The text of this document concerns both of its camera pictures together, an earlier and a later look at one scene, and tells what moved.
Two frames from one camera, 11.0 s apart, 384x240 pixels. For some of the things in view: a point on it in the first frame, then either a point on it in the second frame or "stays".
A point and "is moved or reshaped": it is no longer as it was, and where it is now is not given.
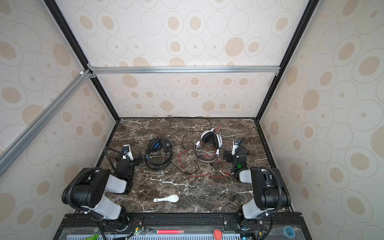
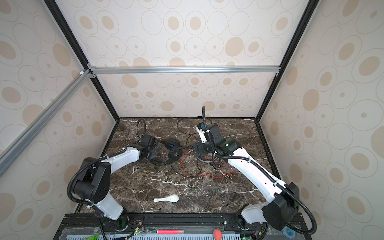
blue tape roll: [288, 231] stays
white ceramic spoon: [172, 198] stays
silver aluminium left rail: [55, 105] stays
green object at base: [93, 237] stays
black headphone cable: [188, 117] → [188, 135]
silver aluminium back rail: [247, 70] stays
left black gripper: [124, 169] → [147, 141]
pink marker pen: [170, 231] stays
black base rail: [287, 225] stays
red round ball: [217, 234] stays
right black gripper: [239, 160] → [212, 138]
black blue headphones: [157, 144] is moved or reshaped
